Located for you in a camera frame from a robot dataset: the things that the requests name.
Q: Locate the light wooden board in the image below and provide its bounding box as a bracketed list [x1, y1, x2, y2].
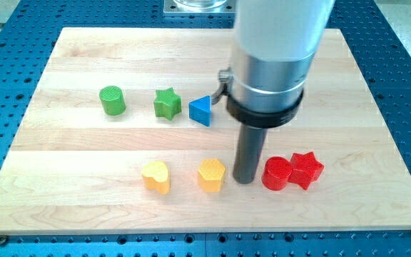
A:
[0, 28, 411, 235]

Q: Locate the green star block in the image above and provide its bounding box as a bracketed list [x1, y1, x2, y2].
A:
[153, 88, 182, 121]

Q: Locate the blue perforated metal base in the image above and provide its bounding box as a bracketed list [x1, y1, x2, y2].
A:
[0, 0, 411, 256]

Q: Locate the green cylinder block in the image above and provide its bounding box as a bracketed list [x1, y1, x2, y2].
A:
[99, 86, 126, 116]

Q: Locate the red star block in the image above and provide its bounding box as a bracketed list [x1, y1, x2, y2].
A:
[288, 151, 325, 191]

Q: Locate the red cylinder block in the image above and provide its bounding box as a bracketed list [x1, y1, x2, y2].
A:
[261, 156, 293, 191]

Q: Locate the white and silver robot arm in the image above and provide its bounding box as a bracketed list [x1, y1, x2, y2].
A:
[212, 0, 335, 129]

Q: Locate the yellow heart block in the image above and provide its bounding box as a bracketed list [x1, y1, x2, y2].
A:
[141, 161, 171, 195]

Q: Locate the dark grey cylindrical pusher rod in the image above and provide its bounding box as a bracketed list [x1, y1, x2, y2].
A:
[233, 124, 267, 184]

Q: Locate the silver robot base mount plate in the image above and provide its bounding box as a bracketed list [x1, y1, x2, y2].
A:
[163, 0, 236, 15]

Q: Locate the yellow pentagon block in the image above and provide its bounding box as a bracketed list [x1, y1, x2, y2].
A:
[198, 158, 226, 193]

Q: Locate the blue triangle block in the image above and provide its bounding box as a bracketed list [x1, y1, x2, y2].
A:
[188, 96, 211, 126]

